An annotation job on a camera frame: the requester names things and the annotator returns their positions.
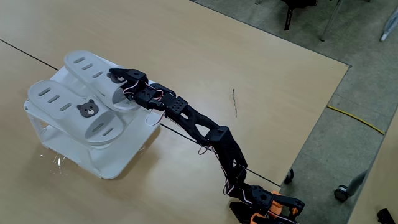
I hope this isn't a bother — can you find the yellow floor cable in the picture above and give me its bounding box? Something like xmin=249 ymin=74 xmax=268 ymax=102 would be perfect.
xmin=326 ymin=105 xmax=386 ymax=136

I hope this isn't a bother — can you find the black caster wheel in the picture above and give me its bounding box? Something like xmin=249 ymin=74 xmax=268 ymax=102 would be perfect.
xmin=283 ymin=168 xmax=295 ymax=185

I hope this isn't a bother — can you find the grey folded umbrella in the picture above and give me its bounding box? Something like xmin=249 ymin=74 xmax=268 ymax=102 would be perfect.
xmin=379 ymin=5 xmax=398 ymax=42

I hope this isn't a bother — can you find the white two-tier plastic box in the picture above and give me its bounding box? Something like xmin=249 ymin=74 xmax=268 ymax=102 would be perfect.
xmin=24 ymin=63 xmax=162 ymax=180

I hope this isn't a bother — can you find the black floor object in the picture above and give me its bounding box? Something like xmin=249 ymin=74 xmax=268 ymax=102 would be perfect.
xmin=376 ymin=208 xmax=396 ymax=224

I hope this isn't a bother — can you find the grey caster wheel with leg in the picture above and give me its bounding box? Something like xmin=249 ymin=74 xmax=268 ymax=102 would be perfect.
xmin=333 ymin=170 xmax=369 ymax=203

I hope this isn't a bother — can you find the black chair base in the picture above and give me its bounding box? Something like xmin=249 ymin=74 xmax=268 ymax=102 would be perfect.
xmin=280 ymin=0 xmax=318 ymax=32

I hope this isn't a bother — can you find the metal chair leg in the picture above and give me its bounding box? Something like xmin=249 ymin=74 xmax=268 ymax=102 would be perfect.
xmin=320 ymin=0 xmax=343 ymax=42

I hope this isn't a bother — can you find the white bear slipper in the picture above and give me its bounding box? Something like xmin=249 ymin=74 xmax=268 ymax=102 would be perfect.
xmin=63 ymin=50 xmax=144 ymax=113
xmin=27 ymin=79 xmax=125 ymax=146

